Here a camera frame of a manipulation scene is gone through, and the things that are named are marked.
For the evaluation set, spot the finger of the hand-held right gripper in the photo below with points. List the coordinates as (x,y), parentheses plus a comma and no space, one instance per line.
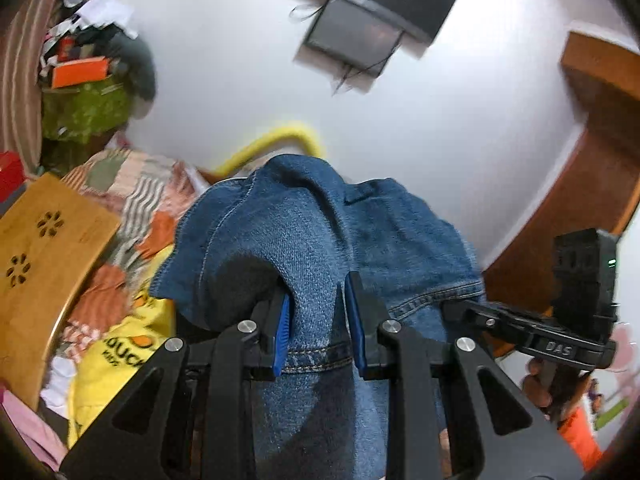
(490,320)

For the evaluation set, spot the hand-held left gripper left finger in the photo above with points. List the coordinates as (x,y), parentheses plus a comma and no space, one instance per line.
(282,340)

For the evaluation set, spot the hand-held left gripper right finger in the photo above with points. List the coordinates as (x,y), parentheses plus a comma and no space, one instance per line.
(356,327)

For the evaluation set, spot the blue denim jeans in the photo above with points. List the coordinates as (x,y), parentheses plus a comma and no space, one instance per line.
(320,230)

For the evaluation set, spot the person's right forearm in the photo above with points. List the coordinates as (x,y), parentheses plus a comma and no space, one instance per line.
(580,437)

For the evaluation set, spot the person's right hand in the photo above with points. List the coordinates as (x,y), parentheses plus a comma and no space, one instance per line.
(536,385)

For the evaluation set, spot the wooden door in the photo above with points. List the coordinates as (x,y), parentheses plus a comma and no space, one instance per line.
(595,175)

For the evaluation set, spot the yellow printed cloth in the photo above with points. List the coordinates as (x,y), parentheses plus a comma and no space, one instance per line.
(110,360)

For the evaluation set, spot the yellow tube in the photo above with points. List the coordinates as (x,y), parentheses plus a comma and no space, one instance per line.
(280,135)

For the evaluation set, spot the patchwork quilt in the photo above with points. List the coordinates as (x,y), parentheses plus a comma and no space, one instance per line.
(135,195)

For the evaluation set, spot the bamboo lap tray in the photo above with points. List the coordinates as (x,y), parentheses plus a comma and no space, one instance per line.
(45,270)

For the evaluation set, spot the pink cloth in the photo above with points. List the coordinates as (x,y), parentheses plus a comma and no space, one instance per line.
(27,430)

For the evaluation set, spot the small black monitor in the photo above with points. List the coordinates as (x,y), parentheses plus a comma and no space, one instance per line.
(355,35)

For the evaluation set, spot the green box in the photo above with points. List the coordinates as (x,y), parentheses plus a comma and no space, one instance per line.
(85,110)

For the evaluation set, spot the dark grey cloth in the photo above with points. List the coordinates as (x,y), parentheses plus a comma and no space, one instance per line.
(140,67)

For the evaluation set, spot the red box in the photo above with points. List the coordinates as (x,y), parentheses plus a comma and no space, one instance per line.
(10,175)

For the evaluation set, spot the orange box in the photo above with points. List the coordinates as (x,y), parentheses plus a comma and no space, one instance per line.
(80,71)

